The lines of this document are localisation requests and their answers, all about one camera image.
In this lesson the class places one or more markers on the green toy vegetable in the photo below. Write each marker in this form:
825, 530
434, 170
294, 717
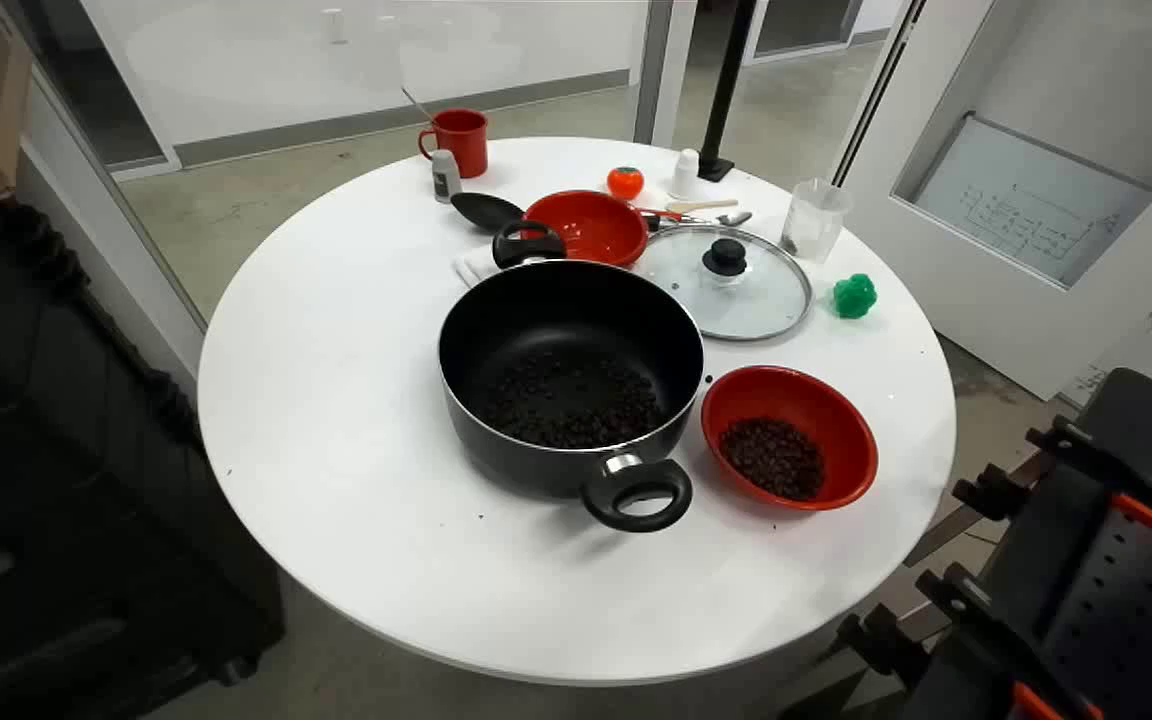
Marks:
855, 292

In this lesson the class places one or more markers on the black tripod pole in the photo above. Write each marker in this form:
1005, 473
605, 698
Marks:
731, 83

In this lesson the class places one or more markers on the black perforated breadboard table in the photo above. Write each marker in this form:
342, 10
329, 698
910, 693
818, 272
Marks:
1138, 600

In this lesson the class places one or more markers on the coffee beans in bowl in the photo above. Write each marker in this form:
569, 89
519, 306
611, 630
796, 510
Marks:
775, 459

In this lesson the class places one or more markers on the empty red bowl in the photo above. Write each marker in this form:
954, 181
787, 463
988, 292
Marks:
595, 225

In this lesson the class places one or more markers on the small white bottle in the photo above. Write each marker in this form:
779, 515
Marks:
684, 177

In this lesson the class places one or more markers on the red bowl with beans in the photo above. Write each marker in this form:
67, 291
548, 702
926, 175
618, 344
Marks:
790, 395

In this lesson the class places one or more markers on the black ladle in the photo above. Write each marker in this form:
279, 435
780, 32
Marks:
486, 210

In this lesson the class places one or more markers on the whiteboard with writing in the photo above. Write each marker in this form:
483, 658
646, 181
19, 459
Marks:
1029, 203

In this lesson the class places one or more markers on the clear plastic jug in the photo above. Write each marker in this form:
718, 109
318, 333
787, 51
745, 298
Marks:
812, 225

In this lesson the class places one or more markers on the coffee beans in pot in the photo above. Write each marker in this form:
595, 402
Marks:
561, 397

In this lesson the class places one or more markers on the wooden spatula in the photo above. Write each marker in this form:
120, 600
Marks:
702, 207

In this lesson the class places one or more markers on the grey salt shaker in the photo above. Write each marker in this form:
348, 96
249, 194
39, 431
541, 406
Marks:
444, 175

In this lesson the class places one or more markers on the red mug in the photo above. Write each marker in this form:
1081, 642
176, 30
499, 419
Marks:
464, 140

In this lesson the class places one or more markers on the orange toy tomato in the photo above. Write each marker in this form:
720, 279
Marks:
626, 181

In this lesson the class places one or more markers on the glass pot lid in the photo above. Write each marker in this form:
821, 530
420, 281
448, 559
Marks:
752, 306

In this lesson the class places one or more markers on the black cooking pot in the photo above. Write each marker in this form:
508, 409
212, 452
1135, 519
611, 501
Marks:
561, 321

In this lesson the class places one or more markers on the black orange bar clamp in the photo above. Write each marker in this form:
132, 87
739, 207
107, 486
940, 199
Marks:
1108, 480
988, 627

